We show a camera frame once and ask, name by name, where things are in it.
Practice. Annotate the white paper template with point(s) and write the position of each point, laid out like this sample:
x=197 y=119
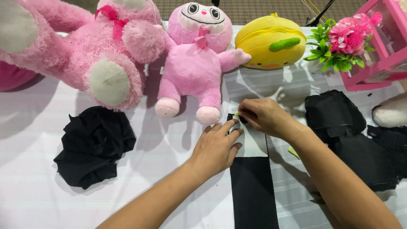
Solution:
x=254 y=146

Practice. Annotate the person's left hand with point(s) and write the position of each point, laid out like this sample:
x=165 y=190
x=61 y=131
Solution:
x=214 y=152

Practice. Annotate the person's right fingers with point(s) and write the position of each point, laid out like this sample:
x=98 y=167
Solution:
x=248 y=111

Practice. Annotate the white striped table cloth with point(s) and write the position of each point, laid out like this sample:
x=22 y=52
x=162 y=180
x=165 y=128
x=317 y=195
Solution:
x=295 y=197

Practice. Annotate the pink artificial flowers in pot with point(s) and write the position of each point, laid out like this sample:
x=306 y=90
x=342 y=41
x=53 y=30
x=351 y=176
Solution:
x=341 y=43

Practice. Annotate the pink wooden frame box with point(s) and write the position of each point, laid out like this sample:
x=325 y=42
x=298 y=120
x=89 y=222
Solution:
x=381 y=54

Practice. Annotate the white plush toy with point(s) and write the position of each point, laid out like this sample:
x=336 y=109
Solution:
x=391 y=113

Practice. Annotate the small black felt piece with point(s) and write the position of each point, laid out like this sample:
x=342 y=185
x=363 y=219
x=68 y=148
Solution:
x=334 y=113

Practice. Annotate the person's right hand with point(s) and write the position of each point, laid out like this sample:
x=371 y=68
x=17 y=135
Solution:
x=270 y=117

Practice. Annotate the light green scrap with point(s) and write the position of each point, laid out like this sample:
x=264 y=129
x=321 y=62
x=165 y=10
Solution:
x=294 y=152

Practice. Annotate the pink grinning monster plush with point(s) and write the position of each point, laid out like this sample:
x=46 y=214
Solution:
x=195 y=66

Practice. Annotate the large fluffy pink teddy bear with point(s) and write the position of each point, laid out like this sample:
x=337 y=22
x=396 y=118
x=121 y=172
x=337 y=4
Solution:
x=95 y=47

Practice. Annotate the large black felt piece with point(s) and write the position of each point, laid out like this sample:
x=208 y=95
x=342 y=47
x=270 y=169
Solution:
x=372 y=159

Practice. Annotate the crumpled black cloth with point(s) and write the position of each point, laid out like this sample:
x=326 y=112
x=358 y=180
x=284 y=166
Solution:
x=93 y=146

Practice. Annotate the dark pink cushion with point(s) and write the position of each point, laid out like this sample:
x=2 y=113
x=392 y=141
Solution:
x=14 y=76

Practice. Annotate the long black felt strip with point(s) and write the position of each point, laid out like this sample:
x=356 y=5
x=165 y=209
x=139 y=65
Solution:
x=254 y=194

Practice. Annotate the yellow round plush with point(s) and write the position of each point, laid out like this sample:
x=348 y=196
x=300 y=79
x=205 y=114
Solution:
x=270 y=39

